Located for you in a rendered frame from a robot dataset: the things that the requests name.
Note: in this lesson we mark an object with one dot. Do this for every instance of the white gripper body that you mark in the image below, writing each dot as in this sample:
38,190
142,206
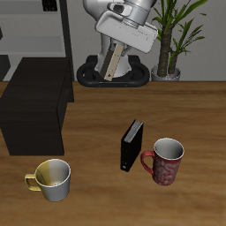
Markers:
129,32

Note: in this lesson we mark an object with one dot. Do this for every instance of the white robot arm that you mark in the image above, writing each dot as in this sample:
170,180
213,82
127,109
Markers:
113,63

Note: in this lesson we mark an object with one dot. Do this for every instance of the black book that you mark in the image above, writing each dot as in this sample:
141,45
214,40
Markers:
131,147

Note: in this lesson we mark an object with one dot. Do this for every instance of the green pot plant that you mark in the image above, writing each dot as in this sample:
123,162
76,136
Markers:
164,44

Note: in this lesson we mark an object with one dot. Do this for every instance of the dark brown desk caddy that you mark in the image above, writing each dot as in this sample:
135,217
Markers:
32,103

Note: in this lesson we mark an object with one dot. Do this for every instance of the red patterned mug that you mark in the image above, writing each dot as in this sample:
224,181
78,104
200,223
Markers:
164,169

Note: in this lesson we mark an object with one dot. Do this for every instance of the white and yellow mug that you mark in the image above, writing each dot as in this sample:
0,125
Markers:
56,184

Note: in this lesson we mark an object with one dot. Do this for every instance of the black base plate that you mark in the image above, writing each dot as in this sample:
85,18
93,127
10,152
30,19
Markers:
88,77

